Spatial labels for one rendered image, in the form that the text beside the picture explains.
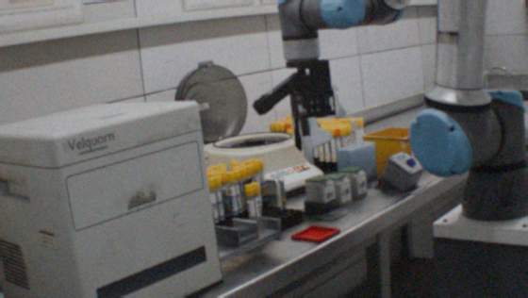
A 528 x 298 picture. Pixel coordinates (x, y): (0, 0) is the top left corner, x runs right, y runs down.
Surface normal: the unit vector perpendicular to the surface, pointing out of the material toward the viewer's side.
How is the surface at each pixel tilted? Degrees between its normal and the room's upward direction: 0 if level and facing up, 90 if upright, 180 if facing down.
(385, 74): 90
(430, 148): 98
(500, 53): 90
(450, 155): 97
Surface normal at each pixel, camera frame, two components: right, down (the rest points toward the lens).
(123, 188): 0.76, 0.04
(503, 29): -0.65, 0.21
